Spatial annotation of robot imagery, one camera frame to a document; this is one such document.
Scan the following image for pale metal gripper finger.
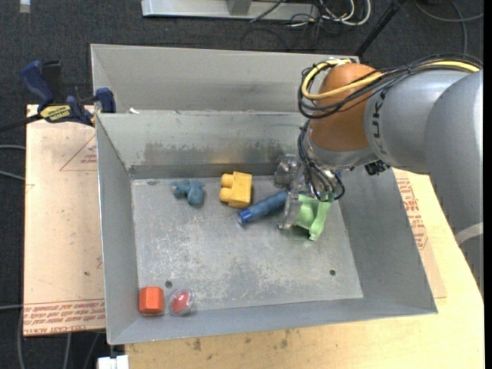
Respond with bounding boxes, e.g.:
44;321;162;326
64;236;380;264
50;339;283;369
278;194;294;231
290;193;304;226

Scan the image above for light green plastic block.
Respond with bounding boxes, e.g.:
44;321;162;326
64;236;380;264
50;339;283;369
288;192;333;242

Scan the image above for blue cylinder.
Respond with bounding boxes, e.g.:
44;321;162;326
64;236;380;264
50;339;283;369
236;190;289;227

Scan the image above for yellow toy building block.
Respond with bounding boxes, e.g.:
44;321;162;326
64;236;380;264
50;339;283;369
218;171;254;209

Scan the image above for grey metal bin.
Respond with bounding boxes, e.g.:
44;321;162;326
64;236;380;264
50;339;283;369
90;43;439;346

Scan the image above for blue-grey toy animal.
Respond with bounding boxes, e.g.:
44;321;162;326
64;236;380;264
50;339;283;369
171;178;207;208

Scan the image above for red and clear oval capsule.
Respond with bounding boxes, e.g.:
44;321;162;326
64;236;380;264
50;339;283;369
168;288;194;317

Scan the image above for orange-red block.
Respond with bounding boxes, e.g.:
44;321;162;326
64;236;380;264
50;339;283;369
138;286;165;316

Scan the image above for brown cardboard board red print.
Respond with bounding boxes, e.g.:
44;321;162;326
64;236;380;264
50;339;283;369
22;104;449;337

